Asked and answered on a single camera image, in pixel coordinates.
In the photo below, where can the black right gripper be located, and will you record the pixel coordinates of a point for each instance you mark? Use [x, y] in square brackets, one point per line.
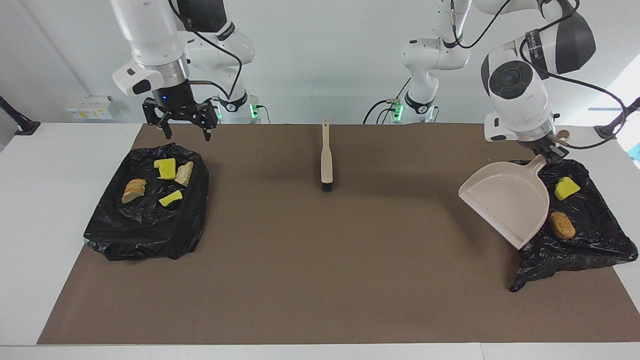
[175, 102]

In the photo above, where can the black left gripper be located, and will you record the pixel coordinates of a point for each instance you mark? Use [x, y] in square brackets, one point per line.
[545, 145]

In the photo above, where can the yellow sponge wedge piece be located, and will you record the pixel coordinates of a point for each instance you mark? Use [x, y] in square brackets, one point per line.
[566, 188]

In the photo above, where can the L-shaped yellow sponge piece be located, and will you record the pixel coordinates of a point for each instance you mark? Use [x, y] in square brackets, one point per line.
[166, 170]

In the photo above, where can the pale cream bread piece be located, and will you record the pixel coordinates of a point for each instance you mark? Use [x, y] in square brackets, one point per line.
[184, 174]

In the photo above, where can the beige plastic dustpan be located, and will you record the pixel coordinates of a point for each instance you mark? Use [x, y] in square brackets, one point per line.
[505, 200]

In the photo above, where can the brown bread roll toy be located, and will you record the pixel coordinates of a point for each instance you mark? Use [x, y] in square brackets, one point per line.
[562, 225]

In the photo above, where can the green and yellow sponge piece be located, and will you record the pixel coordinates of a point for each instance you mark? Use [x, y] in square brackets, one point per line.
[171, 198]

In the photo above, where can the orange striped croissant toy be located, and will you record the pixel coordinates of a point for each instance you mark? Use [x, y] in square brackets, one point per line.
[134, 191]

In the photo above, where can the beige hand brush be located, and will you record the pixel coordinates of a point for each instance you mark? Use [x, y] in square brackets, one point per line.
[326, 160]

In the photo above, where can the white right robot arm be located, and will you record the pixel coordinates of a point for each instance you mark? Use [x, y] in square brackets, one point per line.
[150, 35]

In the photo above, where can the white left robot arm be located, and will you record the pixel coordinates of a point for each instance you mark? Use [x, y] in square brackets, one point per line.
[520, 105]

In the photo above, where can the black bag lined bin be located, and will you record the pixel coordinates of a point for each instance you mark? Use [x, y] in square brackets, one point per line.
[590, 250]
[140, 235]

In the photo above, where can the black clamp stand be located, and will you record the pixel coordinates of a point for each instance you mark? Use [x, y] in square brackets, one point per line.
[607, 131]
[22, 127]

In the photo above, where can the teal object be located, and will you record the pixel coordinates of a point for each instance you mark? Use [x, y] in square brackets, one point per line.
[636, 151]

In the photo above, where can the brown table mat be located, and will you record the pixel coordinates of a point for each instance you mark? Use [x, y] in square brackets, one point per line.
[300, 310]

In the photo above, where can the white wall socket box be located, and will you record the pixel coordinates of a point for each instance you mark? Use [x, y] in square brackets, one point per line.
[90, 107]

